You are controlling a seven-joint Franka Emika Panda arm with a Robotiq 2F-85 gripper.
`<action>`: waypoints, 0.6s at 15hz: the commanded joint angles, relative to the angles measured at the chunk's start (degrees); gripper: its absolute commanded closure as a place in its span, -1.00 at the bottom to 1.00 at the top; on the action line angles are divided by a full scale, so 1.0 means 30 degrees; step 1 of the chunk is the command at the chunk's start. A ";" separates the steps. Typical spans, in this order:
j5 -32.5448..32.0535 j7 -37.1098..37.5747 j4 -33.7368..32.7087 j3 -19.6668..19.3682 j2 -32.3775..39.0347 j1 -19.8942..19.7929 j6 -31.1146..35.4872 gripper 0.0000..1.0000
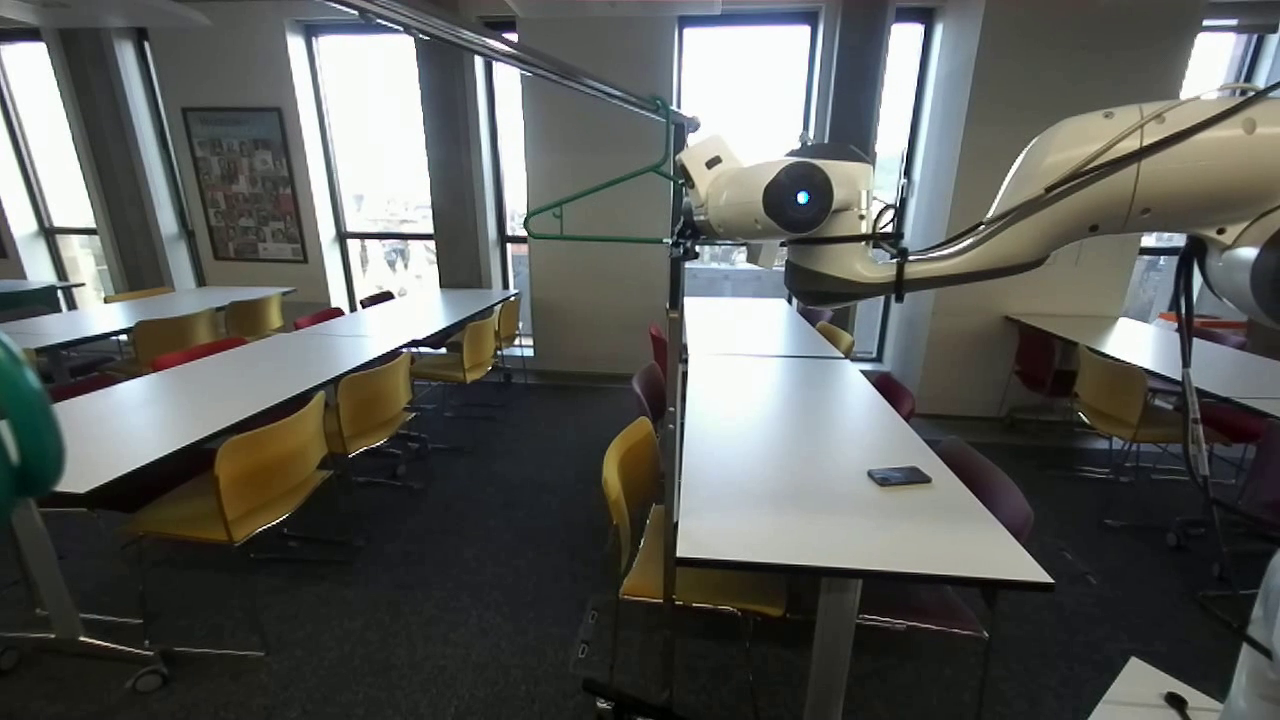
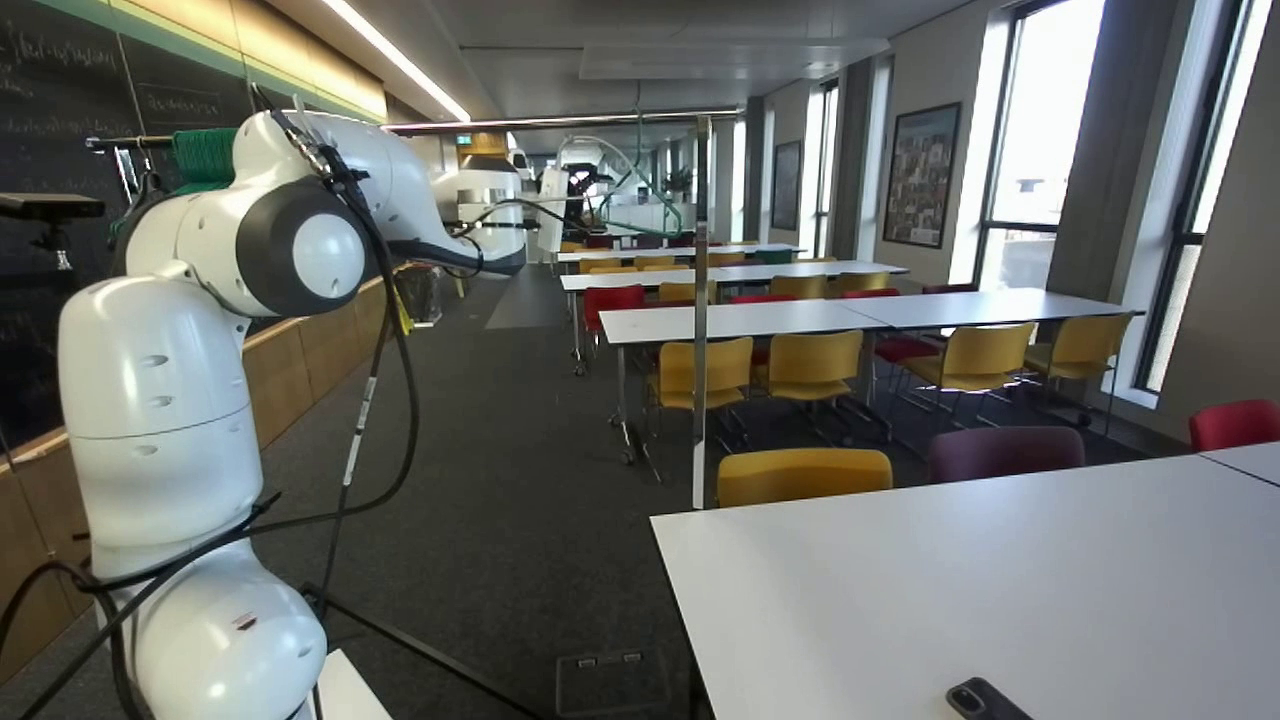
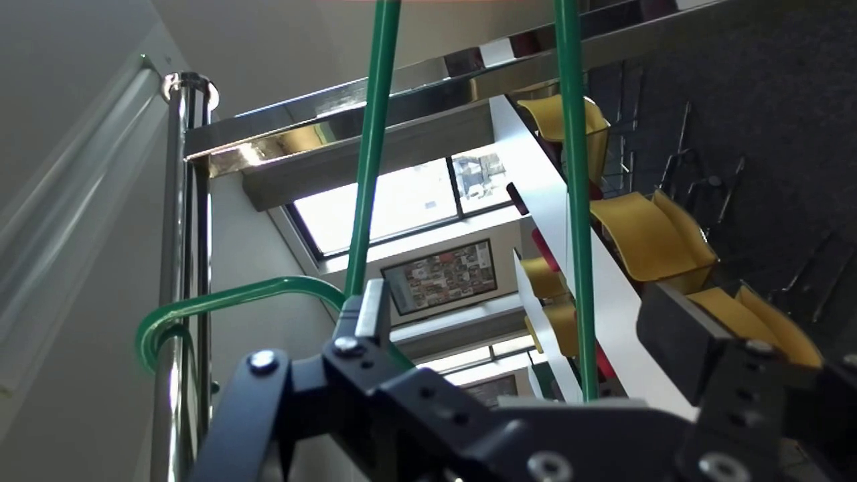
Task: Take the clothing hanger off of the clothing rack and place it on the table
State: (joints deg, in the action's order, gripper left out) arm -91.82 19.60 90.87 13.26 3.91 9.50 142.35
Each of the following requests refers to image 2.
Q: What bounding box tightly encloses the floor outlet cover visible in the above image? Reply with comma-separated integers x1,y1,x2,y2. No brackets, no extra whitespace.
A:
552,647,647,720

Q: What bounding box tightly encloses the white table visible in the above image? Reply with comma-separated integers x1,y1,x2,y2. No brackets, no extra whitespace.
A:
595,286,1147,463
557,256,912,369
552,240,802,267
1202,441,1280,488

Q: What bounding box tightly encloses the purple chair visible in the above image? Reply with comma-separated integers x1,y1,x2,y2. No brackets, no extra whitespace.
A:
929,419,1088,482

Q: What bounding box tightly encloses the ceiling light strip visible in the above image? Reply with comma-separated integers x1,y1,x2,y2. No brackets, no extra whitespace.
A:
315,0,475,127

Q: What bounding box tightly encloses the dark smartphone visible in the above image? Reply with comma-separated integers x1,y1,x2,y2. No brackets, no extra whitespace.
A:
945,674,1036,720

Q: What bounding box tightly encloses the red chair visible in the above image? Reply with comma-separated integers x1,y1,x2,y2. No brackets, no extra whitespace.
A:
871,333,945,369
1189,394,1280,453
581,283,647,344

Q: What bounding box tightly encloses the small framed wall poster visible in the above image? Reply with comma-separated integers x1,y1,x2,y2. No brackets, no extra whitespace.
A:
767,136,807,232

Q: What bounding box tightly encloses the dark chalkboard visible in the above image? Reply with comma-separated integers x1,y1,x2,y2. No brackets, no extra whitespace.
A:
0,0,393,453

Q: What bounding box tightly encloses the metal clothing rack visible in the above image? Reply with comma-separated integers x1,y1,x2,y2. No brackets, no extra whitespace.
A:
79,108,748,515

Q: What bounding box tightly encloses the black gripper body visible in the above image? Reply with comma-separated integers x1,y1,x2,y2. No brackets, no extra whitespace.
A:
562,142,625,205

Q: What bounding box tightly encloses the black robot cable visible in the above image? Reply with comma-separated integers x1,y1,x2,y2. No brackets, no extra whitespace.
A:
0,105,429,720

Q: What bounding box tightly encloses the tall glass window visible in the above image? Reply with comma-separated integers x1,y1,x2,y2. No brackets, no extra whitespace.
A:
949,0,1110,293
1132,0,1280,404
794,82,839,262

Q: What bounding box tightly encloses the black and white cable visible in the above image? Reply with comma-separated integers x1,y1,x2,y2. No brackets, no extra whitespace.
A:
294,303,552,720

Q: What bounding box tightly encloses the white robot platform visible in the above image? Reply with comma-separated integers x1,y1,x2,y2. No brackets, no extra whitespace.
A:
311,647,393,720

